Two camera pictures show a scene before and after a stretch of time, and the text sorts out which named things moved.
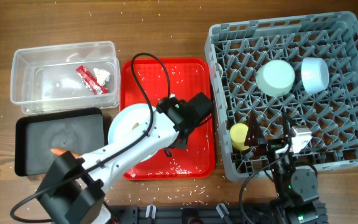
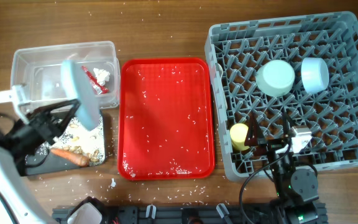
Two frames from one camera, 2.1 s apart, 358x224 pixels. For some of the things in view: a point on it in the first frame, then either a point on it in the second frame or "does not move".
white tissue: (102, 76) does not move
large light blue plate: (128, 124) to (77, 88)
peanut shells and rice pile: (135, 125) to (77, 138)
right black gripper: (272, 148) does not move
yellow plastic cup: (238, 132) does not move
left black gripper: (179, 145) to (55, 127)
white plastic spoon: (221, 91) does not move
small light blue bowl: (315, 73) does not move
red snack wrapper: (90, 81) does not move
